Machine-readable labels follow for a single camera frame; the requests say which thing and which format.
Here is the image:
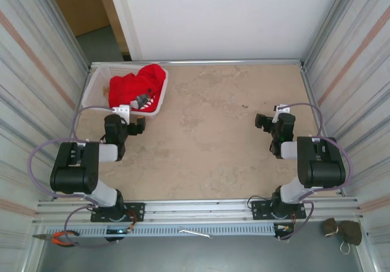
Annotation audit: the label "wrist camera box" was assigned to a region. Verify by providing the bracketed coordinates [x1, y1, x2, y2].
[272, 103, 291, 123]
[113, 104, 132, 124]

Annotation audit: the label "orange handled pliers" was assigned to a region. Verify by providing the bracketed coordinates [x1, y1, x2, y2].
[32, 231, 80, 248]

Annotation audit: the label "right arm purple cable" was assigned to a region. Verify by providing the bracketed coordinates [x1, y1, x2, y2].
[275, 102, 354, 241]

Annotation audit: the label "metal hex key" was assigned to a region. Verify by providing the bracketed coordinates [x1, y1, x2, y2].
[178, 226, 214, 240]

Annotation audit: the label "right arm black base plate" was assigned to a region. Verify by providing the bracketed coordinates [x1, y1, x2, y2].
[250, 199, 307, 221]

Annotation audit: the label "small brown cloth pouch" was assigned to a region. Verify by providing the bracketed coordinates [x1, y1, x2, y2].
[322, 218, 340, 238]

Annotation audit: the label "aluminium mounting rail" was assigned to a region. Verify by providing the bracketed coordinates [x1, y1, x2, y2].
[35, 196, 364, 226]

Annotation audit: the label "brown wooden door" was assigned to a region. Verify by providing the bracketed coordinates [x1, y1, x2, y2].
[44, 0, 111, 38]

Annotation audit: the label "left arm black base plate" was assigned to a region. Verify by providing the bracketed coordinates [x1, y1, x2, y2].
[90, 202, 146, 223]

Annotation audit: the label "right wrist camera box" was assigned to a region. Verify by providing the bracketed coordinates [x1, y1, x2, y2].
[272, 103, 291, 123]

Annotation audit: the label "red t-shirt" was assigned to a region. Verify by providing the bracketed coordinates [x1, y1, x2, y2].
[108, 64, 169, 112]

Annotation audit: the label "grey slotted cable duct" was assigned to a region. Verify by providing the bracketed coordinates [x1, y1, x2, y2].
[72, 223, 277, 237]

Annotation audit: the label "white plastic basket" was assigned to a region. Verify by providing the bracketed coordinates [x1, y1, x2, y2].
[80, 64, 169, 121]

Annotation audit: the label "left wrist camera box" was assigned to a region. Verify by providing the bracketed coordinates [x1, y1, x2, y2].
[113, 104, 132, 124]

